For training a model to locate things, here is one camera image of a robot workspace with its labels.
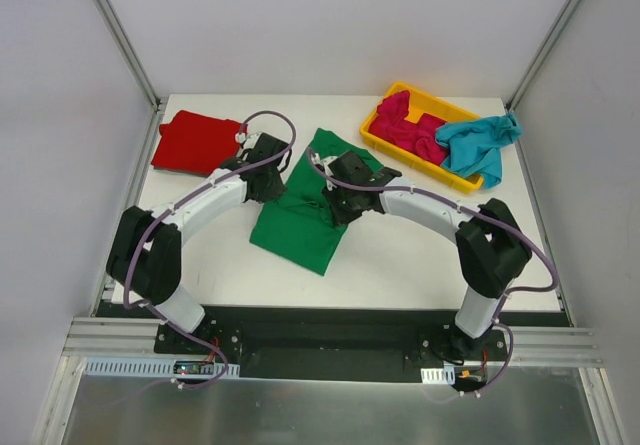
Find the green t shirt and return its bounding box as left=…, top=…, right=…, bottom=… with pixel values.
left=248, top=127, right=386, bottom=277

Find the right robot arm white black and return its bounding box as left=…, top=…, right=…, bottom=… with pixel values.
left=309, top=152, right=532, bottom=365

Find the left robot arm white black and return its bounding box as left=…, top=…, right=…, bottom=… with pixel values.
left=106, top=132, right=292, bottom=354

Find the folded red t shirt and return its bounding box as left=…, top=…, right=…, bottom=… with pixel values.
left=151, top=110, right=241, bottom=176

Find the magenta t shirt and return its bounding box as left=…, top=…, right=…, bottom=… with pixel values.
left=369, top=91, right=448, bottom=165

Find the yellow plastic bin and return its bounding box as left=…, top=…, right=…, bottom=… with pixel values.
left=359, top=82, right=485, bottom=194

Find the teal t shirt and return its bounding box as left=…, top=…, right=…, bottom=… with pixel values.
left=435, top=113, right=522, bottom=189

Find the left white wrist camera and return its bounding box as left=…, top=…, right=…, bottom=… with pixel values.
left=235, top=132, right=262, bottom=149

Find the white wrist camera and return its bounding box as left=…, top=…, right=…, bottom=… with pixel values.
left=235, top=132, right=262, bottom=149
left=310, top=153, right=338, bottom=176

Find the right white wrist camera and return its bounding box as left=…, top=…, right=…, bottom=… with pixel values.
left=310, top=153, right=338, bottom=176

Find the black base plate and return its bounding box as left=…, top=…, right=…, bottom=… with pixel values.
left=94, top=302, right=574, bottom=381

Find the left aluminium side rail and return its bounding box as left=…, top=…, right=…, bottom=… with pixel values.
left=88, top=97, right=168, bottom=317

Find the aluminium side rail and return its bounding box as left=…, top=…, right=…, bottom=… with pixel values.
left=514, top=137, right=575, bottom=326
left=88, top=97, right=168, bottom=317

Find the right white cable duct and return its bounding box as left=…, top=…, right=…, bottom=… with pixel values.
left=420, top=366, right=487, bottom=386

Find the white cable duct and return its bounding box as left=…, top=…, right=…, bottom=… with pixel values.
left=420, top=366, right=487, bottom=386
left=84, top=358, right=240, bottom=381

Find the right aluminium side rail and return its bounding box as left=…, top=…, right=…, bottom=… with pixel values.
left=514, top=137, right=575, bottom=326

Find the left aluminium frame post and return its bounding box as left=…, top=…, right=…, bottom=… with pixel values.
left=93, top=0, right=162, bottom=110

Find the aluminium frame post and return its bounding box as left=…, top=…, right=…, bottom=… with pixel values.
left=505, top=0, right=584, bottom=112
left=93, top=0, right=162, bottom=110

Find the front aluminium rail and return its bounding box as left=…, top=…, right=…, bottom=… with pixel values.
left=63, top=317, right=604, bottom=368

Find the left white cable duct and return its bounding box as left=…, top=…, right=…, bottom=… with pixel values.
left=84, top=358, right=240, bottom=381

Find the right aluminium frame post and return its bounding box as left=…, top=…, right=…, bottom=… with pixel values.
left=505, top=0, right=584, bottom=112

